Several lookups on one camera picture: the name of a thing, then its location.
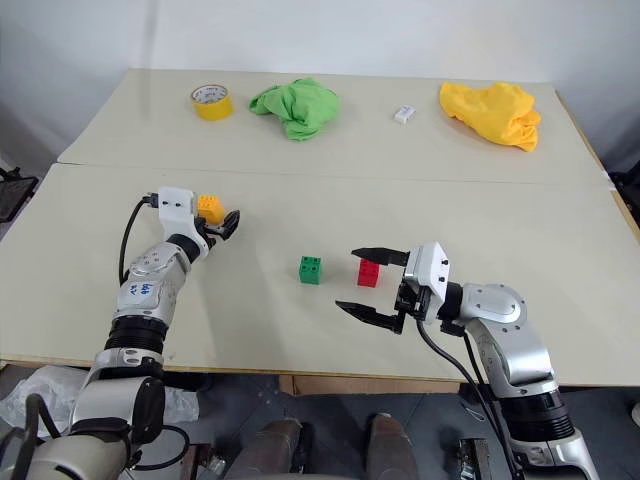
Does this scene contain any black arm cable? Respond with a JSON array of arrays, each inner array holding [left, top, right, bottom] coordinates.
[[118, 191, 162, 289], [461, 331, 499, 404], [415, 318, 524, 480]]

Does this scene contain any yellow toy brick cube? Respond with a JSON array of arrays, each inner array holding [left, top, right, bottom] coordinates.
[[195, 194, 224, 225]]

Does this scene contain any brown wooden board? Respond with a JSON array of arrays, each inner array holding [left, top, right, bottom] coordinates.
[[278, 373, 464, 398]]

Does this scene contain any white plastic bag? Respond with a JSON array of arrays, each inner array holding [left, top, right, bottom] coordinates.
[[0, 364, 200, 427]]

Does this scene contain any crumpled green cloth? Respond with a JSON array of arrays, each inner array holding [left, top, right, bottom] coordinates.
[[248, 76, 343, 143]]

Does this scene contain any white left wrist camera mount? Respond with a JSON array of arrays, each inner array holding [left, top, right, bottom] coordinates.
[[156, 187, 212, 262]]

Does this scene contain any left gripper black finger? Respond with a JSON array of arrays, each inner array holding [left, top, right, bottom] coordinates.
[[217, 209, 242, 242]]

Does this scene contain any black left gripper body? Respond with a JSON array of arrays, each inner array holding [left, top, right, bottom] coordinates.
[[195, 217, 227, 248]]

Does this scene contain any black mesh furniture piece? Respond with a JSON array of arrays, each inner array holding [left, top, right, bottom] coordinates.
[[0, 166, 40, 224]]

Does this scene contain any dark brown rounded shape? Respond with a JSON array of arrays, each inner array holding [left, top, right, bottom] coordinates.
[[366, 412, 420, 480], [238, 418, 315, 480]]

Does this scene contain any red toy brick cube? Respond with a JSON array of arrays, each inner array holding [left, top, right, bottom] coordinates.
[[356, 258, 382, 289]]

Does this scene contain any green toy brick cube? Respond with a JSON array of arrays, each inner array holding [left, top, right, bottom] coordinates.
[[297, 254, 324, 286]]

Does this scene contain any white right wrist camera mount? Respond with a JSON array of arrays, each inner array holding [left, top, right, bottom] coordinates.
[[401, 241, 452, 310]]

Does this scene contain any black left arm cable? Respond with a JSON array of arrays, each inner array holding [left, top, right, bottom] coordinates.
[[118, 191, 162, 289]]

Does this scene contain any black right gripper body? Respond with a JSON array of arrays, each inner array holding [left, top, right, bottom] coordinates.
[[394, 277, 439, 324]]

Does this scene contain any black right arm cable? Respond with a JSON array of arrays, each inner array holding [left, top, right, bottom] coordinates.
[[461, 331, 499, 404], [415, 318, 524, 480]]

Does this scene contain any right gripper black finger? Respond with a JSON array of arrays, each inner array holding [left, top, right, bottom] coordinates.
[[334, 299, 405, 336], [350, 246, 412, 267]]

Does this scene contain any yellow tape roll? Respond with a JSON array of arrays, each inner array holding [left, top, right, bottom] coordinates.
[[189, 84, 235, 123]]

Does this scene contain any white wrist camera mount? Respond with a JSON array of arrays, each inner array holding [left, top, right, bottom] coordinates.
[[401, 241, 452, 310], [156, 187, 212, 262]]

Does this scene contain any crumpled yellow cloth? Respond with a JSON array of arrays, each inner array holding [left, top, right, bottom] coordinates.
[[438, 80, 543, 154]]

